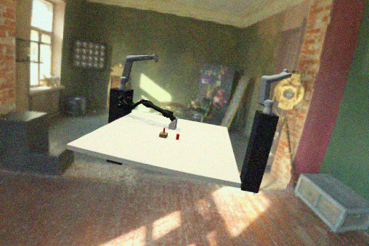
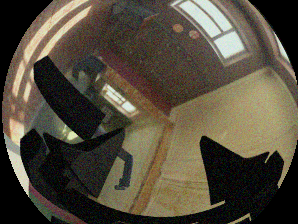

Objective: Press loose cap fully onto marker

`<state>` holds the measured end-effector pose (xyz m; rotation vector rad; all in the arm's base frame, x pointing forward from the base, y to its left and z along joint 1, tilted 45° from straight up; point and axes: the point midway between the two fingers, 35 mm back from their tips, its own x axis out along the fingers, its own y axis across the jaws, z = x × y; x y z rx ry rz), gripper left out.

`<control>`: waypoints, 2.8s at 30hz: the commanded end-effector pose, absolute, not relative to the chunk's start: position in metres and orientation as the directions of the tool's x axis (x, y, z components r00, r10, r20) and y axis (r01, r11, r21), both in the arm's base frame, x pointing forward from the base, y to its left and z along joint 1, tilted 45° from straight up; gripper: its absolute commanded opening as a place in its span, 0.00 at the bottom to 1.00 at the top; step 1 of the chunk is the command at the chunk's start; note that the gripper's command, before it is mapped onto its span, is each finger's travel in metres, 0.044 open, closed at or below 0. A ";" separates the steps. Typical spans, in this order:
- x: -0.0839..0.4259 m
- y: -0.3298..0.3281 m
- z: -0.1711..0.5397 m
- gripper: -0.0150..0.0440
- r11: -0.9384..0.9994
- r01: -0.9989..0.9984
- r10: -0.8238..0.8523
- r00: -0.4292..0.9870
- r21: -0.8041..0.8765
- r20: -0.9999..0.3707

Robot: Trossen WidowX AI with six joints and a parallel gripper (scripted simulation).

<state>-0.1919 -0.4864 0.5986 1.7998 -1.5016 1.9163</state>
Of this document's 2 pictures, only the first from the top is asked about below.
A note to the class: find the tan wooden block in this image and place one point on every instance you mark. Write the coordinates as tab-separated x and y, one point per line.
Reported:
163	135

